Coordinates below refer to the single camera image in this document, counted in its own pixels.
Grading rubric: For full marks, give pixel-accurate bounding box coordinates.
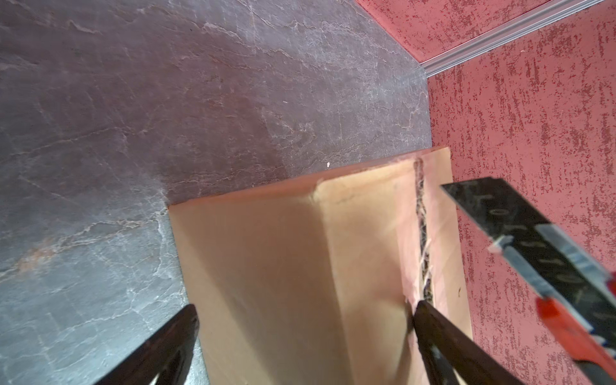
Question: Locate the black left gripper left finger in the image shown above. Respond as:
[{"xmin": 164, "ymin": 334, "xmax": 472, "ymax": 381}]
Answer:
[{"xmin": 97, "ymin": 304, "xmax": 200, "ymax": 385}]

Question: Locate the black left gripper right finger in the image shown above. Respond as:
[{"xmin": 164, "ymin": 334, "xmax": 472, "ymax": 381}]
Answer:
[{"xmin": 412, "ymin": 300, "xmax": 521, "ymax": 384}]

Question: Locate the red handled box cutter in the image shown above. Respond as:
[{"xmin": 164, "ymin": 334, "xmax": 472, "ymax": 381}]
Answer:
[{"xmin": 441, "ymin": 177, "xmax": 615, "ymax": 384}]

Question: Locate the brown cardboard express box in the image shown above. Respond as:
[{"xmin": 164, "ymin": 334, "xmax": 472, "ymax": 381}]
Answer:
[{"xmin": 168, "ymin": 147, "xmax": 473, "ymax": 384}]

